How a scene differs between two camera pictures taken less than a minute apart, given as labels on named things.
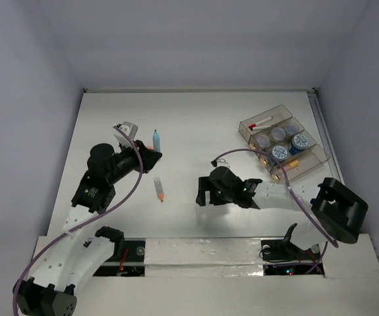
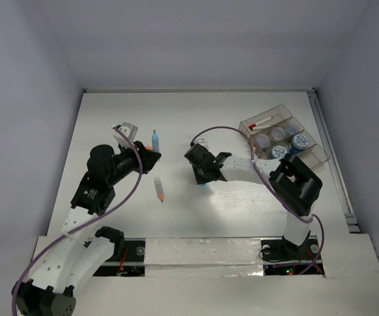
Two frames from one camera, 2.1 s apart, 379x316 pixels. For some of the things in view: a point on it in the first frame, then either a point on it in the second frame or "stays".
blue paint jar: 279,153 stays
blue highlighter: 156,141 stays
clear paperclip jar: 278,133 stays
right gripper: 205,183 to 201,178
